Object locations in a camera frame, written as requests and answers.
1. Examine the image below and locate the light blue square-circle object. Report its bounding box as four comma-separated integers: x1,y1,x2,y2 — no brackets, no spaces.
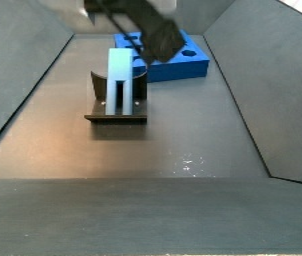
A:
105,48,132,115

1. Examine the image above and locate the blue foam shape-sorter block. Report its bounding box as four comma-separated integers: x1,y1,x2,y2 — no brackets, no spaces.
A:
113,29,211,83

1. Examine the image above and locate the black curved fixture bracket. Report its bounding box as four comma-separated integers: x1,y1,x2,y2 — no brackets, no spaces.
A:
84,72,146,124

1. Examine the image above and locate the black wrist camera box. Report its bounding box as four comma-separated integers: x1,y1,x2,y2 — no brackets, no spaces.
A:
82,0,185,65

